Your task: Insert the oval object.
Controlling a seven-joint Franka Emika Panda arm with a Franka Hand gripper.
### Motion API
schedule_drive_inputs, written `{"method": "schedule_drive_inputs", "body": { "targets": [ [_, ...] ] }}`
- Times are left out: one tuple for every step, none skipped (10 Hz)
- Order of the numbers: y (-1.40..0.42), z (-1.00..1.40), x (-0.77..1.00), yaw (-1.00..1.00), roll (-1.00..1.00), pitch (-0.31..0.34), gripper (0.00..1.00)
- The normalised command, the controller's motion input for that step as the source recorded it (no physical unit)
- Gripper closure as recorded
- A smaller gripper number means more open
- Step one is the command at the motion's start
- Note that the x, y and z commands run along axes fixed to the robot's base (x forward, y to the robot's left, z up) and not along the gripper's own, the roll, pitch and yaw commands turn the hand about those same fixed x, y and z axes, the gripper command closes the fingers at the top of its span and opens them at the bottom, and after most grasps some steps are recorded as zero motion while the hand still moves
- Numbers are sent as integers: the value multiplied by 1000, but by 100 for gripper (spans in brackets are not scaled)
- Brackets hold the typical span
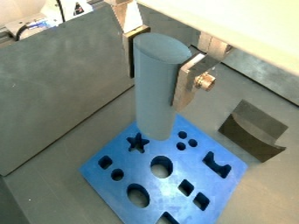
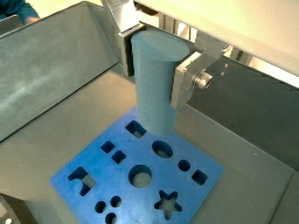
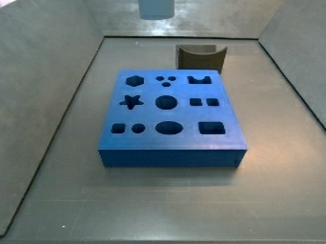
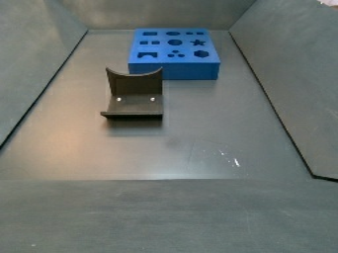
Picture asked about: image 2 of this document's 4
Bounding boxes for grey metal bin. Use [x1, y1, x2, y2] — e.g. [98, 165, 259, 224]
[0, 0, 299, 224]

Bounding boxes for person's blue-sleeved forearm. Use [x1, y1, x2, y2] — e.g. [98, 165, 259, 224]
[0, 0, 41, 25]

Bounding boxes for blue shape-sorting board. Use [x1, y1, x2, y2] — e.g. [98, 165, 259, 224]
[51, 108, 223, 224]

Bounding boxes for black block at corner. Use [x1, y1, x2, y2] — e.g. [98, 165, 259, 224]
[0, 193, 38, 224]

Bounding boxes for grey-blue oval peg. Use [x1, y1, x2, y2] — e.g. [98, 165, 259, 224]
[131, 30, 190, 136]

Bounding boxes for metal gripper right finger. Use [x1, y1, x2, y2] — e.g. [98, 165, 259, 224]
[171, 31, 230, 109]

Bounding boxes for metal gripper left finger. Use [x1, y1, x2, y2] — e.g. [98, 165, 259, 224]
[101, 0, 146, 77]

